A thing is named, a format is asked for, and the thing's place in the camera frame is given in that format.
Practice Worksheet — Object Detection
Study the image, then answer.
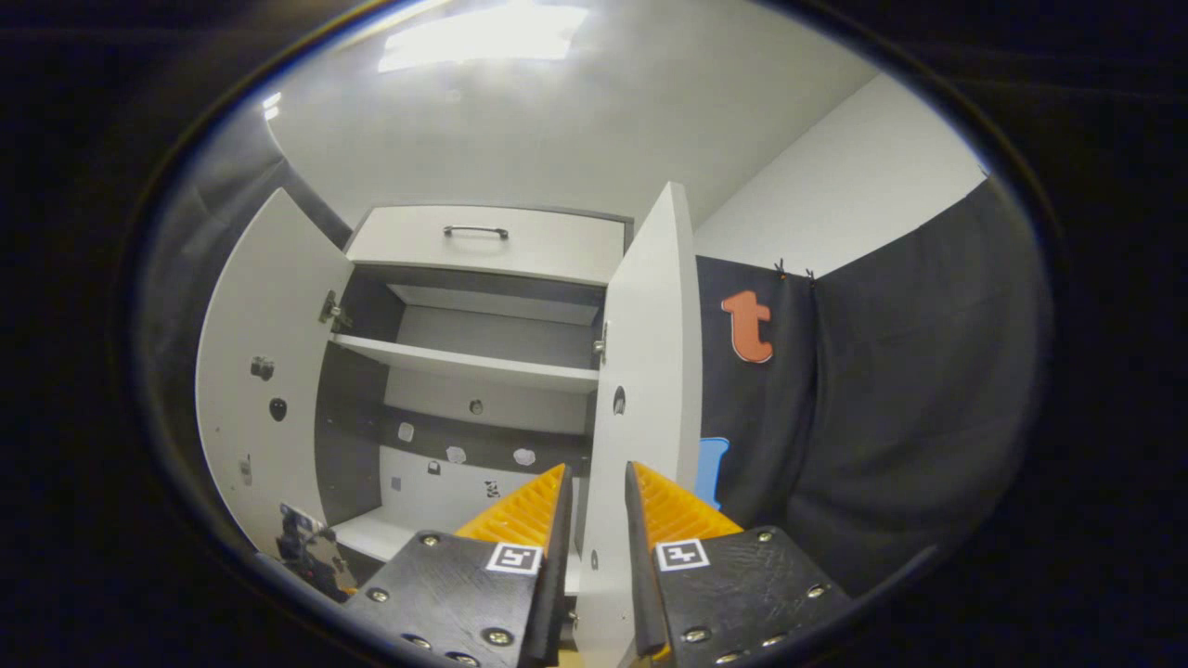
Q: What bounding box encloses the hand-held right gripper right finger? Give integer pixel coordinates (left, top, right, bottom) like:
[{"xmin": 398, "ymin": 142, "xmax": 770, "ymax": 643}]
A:
[{"xmin": 624, "ymin": 461, "xmax": 853, "ymax": 667}]

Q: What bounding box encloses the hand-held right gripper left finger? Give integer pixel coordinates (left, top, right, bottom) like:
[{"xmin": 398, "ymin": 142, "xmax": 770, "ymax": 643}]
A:
[{"xmin": 339, "ymin": 462, "xmax": 576, "ymax": 668}]

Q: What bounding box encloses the white shoe cabinet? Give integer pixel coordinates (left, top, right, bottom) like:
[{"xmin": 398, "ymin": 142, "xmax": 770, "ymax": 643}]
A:
[{"xmin": 195, "ymin": 181, "xmax": 704, "ymax": 668}]

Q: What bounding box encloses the headphone sticker white cabinet door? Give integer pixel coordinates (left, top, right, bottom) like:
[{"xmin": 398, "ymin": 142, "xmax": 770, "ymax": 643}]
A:
[{"xmin": 574, "ymin": 181, "xmax": 704, "ymax": 668}]

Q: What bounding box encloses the camera sticker white cabinet door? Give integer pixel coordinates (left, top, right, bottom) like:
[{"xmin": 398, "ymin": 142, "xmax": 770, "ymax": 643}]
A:
[{"xmin": 195, "ymin": 188, "xmax": 355, "ymax": 558}]

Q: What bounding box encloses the wide white cabinet shelf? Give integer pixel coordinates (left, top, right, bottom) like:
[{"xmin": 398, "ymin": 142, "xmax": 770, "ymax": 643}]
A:
[{"xmin": 331, "ymin": 334, "xmax": 600, "ymax": 394}]

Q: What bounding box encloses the short white cabinet shelf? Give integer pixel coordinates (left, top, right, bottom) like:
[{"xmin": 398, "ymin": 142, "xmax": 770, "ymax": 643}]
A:
[{"xmin": 385, "ymin": 283, "xmax": 604, "ymax": 326}]

